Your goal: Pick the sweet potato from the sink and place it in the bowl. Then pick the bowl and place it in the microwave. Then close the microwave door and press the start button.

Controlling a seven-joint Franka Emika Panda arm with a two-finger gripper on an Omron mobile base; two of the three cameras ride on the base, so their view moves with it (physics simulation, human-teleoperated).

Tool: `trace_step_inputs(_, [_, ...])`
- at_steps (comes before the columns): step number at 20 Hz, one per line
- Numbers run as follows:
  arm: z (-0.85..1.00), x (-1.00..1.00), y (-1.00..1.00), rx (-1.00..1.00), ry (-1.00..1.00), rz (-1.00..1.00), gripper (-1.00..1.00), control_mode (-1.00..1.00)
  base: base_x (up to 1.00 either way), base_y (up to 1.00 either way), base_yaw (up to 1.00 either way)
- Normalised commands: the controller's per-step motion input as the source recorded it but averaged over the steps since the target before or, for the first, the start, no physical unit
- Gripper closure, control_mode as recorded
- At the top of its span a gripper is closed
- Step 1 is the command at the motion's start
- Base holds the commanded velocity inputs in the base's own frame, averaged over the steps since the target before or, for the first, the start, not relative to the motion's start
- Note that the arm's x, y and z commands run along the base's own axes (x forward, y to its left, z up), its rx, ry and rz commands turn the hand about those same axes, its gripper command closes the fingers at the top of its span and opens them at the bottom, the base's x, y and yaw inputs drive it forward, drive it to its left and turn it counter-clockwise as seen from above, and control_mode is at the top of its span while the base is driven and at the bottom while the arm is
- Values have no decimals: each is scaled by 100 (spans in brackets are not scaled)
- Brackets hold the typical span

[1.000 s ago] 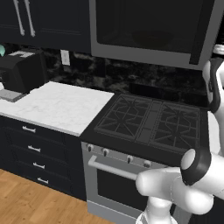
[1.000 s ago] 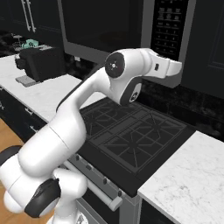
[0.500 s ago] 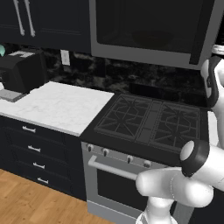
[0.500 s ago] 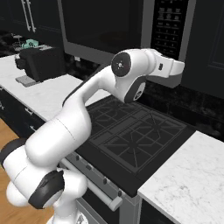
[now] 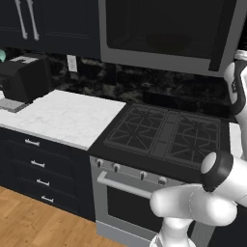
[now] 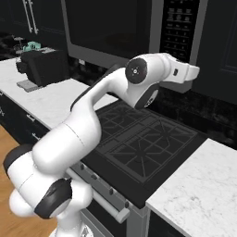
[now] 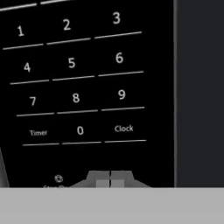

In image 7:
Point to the black microwave oven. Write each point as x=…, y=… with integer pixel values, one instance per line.
x=87, y=87

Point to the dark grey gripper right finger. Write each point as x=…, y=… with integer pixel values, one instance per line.
x=121, y=178

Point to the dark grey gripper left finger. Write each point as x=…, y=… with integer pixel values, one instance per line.
x=100, y=178

